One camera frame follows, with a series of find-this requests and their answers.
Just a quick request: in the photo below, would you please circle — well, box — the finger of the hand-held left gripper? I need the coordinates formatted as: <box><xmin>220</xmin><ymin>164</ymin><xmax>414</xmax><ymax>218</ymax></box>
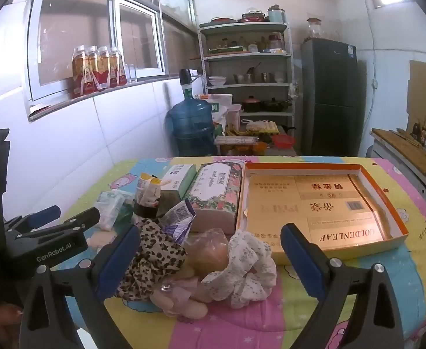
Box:
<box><xmin>3</xmin><ymin>205</ymin><xmax>61</xmax><ymax>235</ymax></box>
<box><xmin>17</xmin><ymin>207</ymin><xmax>101</xmax><ymax>242</ymax></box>

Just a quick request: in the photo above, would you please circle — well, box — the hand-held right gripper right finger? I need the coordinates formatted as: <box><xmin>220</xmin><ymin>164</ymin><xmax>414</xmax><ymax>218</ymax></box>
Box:
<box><xmin>280</xmin><ymin>222</ymin><xmax>404</xmax><ymax>349</ymax></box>

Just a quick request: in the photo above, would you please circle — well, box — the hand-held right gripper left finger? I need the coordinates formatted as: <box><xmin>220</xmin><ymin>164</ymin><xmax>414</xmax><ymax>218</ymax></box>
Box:
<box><xmin>18</xmin><ymin>223</ymin><xmax>143</xmax><ymax>349</ymax></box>

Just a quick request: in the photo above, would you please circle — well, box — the green white wipes packet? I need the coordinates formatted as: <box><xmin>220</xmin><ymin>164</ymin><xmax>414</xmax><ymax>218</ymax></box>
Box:
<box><xmin>97</xmin><ymin>189</ymin><xmax>135</xmax><ymax>231</ymax></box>

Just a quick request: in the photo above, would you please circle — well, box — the leopard print scrunchie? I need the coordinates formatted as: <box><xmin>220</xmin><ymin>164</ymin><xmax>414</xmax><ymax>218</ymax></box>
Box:
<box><xmin>116</xmin><ymin>218</ymin><xmax>188</xmax><ymax>302</ymax></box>

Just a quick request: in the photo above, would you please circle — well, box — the white floral scrunchie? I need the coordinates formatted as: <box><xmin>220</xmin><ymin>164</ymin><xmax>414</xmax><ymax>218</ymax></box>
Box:
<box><xmin>201</xmin><ymin>232</ymin><xmax>277</xmax><ymax>309</ymax></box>

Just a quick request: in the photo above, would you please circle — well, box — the orange cardboard box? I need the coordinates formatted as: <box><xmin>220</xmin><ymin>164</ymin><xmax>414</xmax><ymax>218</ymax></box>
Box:
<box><xmin>235</xmin><ymin>162</ymin><xmax>409</xmax><ymax>264</ymax></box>

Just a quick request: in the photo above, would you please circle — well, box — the purple white packet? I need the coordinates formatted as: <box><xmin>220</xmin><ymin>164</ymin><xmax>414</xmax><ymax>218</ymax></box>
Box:
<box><xmin>160</xmin><ymin>200</ymin><xmax>197</xmax><ymax>244</ymax></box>

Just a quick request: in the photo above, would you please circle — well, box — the clear bag with peach puff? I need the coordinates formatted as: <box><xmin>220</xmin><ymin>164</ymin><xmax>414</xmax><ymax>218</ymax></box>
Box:
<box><xmin>182</xmin><ymin>227</ymin><xmax>239</xmax><ymax>284</ymax></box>

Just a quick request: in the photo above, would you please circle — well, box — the beige plush toy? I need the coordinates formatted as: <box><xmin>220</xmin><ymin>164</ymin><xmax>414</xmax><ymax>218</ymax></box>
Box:
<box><xmin>151</xmin><ymin>291</ymin><xmax>210</xmax><ymax>320</ymax></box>

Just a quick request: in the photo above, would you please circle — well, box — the green white tissue box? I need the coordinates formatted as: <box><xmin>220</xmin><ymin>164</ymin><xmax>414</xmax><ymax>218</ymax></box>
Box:
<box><xmin>158</xmin><ymin>164</ymin><xmax>197</xmax><ymax>208</ymax></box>

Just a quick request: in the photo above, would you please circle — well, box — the floral tissue pack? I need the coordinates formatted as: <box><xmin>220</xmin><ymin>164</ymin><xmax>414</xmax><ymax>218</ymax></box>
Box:
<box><xmin>184</xmin><ymin>161</ymin><xmax>246</xmax><ymax>234</ymax></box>

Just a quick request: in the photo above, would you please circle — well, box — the red plastic basket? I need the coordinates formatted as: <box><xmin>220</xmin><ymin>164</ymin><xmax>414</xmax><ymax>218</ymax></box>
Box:
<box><xmin>272</xmin><ymin>134</ymin><xmax>294</xmax><ymax>148</ymax></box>

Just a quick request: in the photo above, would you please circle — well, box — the kitchen counter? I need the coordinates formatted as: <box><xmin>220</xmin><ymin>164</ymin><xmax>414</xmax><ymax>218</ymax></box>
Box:
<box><xmin>371</xmin><ymin>127</ymin><xmax>426</xmax><ymax>233</ymax></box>

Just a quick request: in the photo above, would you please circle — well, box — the dried noodle packet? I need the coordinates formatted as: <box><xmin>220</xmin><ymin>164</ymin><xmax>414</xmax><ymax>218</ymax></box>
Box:
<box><xmin>215</xmin><ymin>136</ymin><xmax>259</xmax><ymax>147</ymax></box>

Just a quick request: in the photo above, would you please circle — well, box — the bag of eggs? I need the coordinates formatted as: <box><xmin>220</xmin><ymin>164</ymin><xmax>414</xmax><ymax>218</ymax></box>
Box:
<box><xmin>246</xmin><ymin>119</ymin><xmax>279</xmax><ymax>135</ymax></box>

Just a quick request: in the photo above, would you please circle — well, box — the blue water jug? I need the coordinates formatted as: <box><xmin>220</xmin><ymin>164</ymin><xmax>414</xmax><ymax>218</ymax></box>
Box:
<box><xmin>165</xmin><ymin>91</ymin><xmax>215</xmax><ymax>157</ymax></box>

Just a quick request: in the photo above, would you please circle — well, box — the orange drink bottle red label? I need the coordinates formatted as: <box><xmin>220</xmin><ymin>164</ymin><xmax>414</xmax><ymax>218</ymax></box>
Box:
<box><xmin>71</xmin><ymin>45</ymin><xmax>92</xmax><ymax>98</ymax></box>
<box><xmin>86</xmin><ymin>45</ymin><xmax>102</xmax><ymax>91</ymax></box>
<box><xmin>98</xmin><ymin>46</ymin><xmax>112</xmax><ymax>88</ymax></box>
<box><xmin>109</xmin><ymin>47</ymin><xmax>127</xmax><ymax>87</ymax></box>

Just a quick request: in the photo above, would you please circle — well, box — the wooden cutting board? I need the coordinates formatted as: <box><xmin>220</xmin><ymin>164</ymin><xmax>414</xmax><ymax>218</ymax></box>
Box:
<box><xmin>371</xmin><ymin>128</ymin><xmax>426</xmax><ymax>173</ymax></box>

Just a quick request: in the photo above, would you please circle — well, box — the black wok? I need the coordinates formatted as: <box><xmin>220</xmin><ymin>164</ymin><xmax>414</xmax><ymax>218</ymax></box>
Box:
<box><xmin>263</xmin><ymin>97</ymin><xmax>293</xmax><ymax>113</ymax></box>

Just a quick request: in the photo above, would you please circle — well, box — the white plastic pitcher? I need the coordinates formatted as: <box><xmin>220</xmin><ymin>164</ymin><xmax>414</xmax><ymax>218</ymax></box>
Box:
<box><xmin>228</xmin><ymin>105</ymin><xmax>242</xmax><ymax>129</ymax></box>

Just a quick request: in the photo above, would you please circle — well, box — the red cooking pot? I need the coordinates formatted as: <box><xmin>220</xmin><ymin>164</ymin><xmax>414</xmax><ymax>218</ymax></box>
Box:
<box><xmin>242</xmin><ymin>96</ymin><xmax>262</xmax><ymax>113</ymax></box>

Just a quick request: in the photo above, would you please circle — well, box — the dark grey refrigerator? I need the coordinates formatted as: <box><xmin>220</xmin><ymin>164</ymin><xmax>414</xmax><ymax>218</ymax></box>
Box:
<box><xmin>300</xmin><ymin>38</ymin><xmax>359</xmax><ymax>157</ymax></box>

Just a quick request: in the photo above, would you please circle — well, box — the black water pump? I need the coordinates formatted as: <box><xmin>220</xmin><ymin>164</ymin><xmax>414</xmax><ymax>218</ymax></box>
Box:
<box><xmin>178</xmin><ymin>68</ymin><xmax>204</xmax><ymax>91</ymax></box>

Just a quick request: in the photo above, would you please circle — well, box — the white rice bag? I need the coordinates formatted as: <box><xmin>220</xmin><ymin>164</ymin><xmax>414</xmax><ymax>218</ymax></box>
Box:
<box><xmin>207</xmin><ymin>94</ymin><xmax>233</xmax><ymax>124</ymax></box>

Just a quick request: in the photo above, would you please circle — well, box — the sliding window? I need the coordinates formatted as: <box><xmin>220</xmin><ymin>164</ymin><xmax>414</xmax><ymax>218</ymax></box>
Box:
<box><xmin>26</xmin><ymin>0</ymin><xmax>168</xmax><ymax>102</ymax></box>

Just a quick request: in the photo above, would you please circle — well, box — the metal shelf rack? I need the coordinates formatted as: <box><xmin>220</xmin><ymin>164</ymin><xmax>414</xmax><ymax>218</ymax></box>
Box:
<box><xmin>198</xmin><ymin>22</ymin><xmax>295</xmax><ymax>146</ymax></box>

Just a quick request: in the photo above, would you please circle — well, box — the glass jar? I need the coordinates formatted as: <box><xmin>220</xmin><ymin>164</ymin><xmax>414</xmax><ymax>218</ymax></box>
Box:
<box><xmin>306</xmin><ymin>18</ymin><xmax>324</xmax><ymax>40</ymax></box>

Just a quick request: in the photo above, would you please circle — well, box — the teal lidded jar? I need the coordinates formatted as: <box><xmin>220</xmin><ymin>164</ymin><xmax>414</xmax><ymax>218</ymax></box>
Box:
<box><xmin>267</xmin><ymin>5</ymin><xmax>286</xmax><ymax>23</ymax></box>

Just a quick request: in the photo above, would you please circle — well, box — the red pot lid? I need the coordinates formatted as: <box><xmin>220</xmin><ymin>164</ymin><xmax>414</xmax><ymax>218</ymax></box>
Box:
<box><xmin>240</xmin><ymin>9</ymin><xmax>266</xmax><ymax>22</ymax></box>

